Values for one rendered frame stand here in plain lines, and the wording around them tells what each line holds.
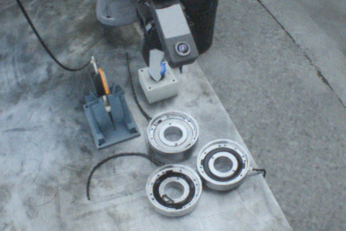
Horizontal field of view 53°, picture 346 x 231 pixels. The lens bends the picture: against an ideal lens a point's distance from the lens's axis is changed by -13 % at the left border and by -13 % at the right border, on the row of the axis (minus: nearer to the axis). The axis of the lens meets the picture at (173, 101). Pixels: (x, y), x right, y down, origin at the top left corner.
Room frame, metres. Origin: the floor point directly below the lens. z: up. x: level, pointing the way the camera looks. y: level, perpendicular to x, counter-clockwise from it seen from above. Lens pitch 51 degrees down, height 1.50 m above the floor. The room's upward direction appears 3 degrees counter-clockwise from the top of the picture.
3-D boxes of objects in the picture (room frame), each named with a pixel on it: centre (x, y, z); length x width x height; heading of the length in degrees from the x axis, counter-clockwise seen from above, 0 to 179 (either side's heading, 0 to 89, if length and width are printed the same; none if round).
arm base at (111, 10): (0.92, 0.14, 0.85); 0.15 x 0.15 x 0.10
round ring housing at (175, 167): (0.33, 0.01, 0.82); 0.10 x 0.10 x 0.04
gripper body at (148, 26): (0.52, 0.01, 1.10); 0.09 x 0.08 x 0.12; 19
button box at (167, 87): (0.61, 0.03, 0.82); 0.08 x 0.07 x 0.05; 19
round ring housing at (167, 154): (0.46, 0.00, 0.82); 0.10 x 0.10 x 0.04
